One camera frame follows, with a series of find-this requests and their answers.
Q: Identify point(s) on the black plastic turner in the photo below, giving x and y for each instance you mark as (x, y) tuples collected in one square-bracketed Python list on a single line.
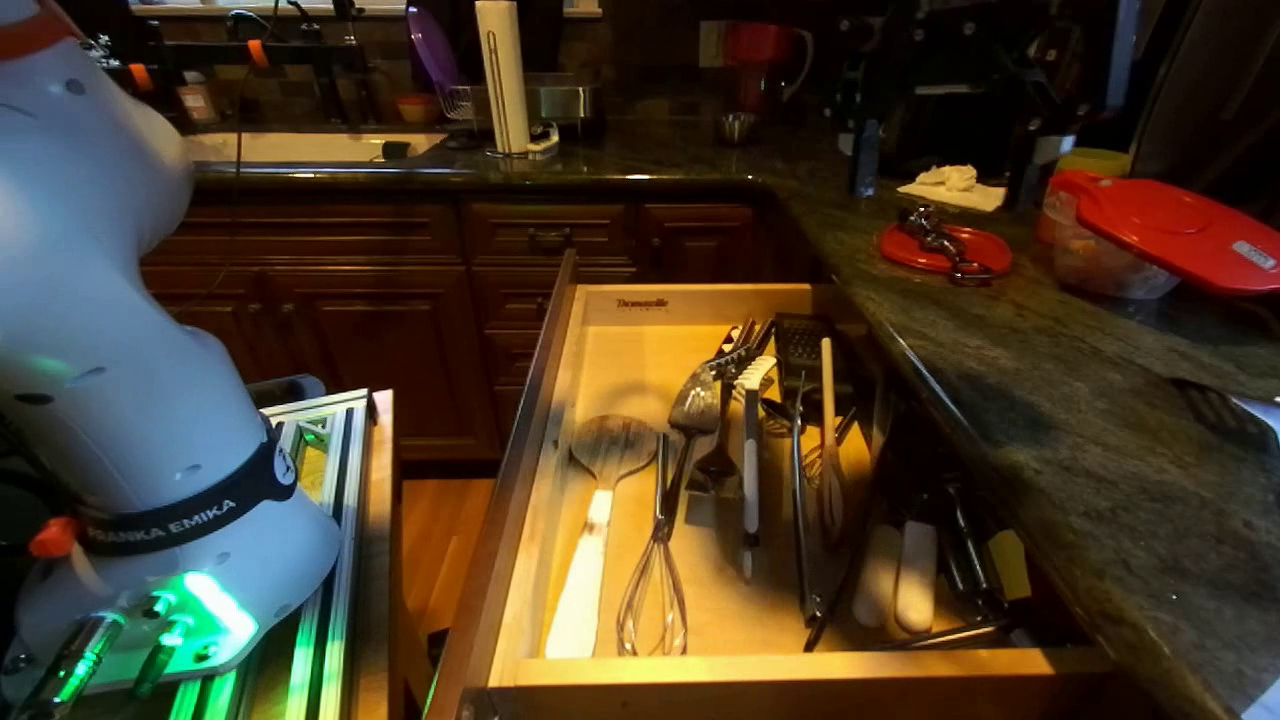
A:
[(718, 465)]

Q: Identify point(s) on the black kitchen tongs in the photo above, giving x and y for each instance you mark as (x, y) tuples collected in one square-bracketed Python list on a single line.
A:
[(809, 534)]

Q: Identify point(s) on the black grater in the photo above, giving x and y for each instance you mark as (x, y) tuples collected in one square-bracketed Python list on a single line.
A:
[(802, 351)]

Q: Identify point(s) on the dark object on plate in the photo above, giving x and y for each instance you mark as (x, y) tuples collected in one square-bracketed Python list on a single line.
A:
[(940, 242)]

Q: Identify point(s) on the dark wooden cabinet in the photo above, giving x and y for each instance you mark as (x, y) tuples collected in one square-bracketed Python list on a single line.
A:
[(372, 304)]

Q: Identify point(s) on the white folded napkin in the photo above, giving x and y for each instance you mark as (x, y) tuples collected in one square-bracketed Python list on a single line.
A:
[(948, 184)]

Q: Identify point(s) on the yellow-lidded jar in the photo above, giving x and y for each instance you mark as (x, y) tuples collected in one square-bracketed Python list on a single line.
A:
[(1096, 160)]

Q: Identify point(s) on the metal slotted turner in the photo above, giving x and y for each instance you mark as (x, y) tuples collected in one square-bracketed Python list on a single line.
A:
[(698, 403)]

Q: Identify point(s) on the white kitchen sink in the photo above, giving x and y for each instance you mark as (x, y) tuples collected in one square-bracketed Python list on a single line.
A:
[(312, 144)]

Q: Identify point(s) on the wooden spoon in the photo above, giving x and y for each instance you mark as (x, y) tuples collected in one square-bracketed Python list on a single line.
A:
[(830, 443)]

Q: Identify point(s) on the container with red lid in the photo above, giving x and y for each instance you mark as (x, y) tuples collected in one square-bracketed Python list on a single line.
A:
[(1162, 234)]

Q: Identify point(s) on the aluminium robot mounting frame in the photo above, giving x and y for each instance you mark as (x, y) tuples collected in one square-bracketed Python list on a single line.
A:
[(320, 561)]

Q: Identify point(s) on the red mug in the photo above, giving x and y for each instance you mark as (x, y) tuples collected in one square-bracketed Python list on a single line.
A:
[(758, 63)]

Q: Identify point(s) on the red plate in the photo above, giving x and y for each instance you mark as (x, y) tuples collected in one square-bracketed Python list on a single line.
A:
[(983, 245)]

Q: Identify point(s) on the purple utensil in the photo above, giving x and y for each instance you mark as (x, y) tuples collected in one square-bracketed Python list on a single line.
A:
[(433, 45)]

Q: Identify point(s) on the open wooden drawer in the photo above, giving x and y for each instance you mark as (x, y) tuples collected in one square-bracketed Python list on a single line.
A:
[(643, 674)]

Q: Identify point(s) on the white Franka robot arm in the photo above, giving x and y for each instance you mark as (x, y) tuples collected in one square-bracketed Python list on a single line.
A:
[(105, 361)]

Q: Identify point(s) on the white paper towel roll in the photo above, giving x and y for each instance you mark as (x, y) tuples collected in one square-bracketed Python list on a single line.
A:
[(502, 73)]

